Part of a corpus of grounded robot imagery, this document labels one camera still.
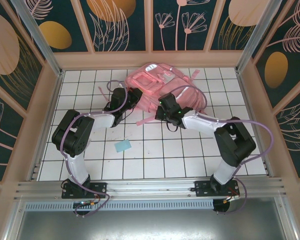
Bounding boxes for pink backpack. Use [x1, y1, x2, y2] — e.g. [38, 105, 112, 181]
[98, 62, 209, 127]

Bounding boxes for light blue card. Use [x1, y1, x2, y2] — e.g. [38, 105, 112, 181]
[114, 139, 132, 154]

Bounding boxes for grey sheet metal panel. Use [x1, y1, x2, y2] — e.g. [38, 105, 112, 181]
[4, 211, 297, 240]

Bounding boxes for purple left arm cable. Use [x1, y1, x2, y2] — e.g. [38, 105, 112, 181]
[60, 79, 131, 218]

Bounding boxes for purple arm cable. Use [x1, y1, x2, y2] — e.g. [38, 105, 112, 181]
[60, 79, 131, 218]
[169, 84, 274, 216]

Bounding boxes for aluminium mounting rail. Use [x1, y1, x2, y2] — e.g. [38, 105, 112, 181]
[13, 177, 288, 201]

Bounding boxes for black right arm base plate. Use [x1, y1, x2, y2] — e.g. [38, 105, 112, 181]
[194, 179, 240, 199]

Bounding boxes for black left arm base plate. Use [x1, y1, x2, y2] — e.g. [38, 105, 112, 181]
[61, 181, 108, 200]

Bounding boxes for left aluminium frame post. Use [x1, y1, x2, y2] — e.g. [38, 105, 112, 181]
[10, 0, 65, 77]

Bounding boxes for aluminium frame post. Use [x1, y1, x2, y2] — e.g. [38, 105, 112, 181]
[10, 0, 65, 77]
[235, 0, 283, 74]

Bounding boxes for grey slotted cable duct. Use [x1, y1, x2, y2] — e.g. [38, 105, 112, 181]
[23, 199, 216, 211]

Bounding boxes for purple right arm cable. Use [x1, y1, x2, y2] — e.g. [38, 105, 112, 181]
[169, 84, 274, 216]

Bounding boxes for right aluminium frame post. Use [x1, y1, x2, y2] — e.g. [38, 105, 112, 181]
[235, 0, 283, 74]

